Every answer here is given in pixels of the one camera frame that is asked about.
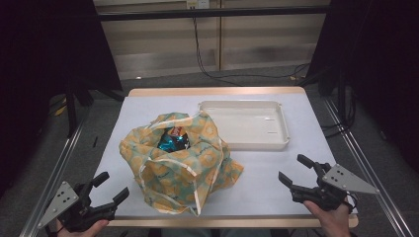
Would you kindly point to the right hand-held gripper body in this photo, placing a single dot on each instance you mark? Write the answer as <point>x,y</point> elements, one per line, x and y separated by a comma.
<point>329,194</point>

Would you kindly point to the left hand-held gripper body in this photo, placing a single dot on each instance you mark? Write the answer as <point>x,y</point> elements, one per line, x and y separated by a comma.
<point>70,210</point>

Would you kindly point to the orange and teal fabric bag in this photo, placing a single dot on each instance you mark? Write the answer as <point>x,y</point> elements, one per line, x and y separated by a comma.
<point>178,177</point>

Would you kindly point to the white plastic tray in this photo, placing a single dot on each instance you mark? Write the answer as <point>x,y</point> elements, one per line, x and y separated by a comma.
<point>247,125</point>

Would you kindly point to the blue chip bag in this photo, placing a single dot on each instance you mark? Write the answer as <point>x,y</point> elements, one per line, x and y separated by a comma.
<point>173,141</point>

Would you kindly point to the person's left hand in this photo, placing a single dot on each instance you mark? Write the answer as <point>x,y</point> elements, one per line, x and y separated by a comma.
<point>82,233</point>

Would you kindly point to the person's right hand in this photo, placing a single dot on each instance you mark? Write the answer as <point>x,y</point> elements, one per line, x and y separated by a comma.
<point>334,223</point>

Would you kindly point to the pale blue table mat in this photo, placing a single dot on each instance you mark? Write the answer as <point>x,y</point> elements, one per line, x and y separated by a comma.
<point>270,184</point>

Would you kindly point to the black metal stand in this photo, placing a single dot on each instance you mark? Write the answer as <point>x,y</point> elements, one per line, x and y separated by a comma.
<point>70,112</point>
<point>342,98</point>

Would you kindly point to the yellow tape piece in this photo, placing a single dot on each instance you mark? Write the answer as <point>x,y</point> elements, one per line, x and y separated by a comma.
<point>60,110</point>

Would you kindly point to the person's clothing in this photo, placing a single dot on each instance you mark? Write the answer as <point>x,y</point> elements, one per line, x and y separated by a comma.
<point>214,233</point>

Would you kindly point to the wooden table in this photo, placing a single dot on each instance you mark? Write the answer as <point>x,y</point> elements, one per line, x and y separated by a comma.
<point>214,91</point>

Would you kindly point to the dark curtain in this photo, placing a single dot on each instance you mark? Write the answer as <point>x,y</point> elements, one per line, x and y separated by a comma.
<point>39,65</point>
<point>385,65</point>

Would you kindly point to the black horizontal bar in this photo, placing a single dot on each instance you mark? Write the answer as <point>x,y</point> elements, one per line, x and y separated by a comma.
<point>214,13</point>

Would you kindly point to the aluminium floor rail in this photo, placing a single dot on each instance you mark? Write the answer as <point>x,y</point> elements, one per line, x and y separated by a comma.
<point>56,177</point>
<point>365,164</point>

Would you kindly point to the white wall socket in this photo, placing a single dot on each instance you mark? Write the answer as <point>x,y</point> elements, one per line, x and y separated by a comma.
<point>197,4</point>

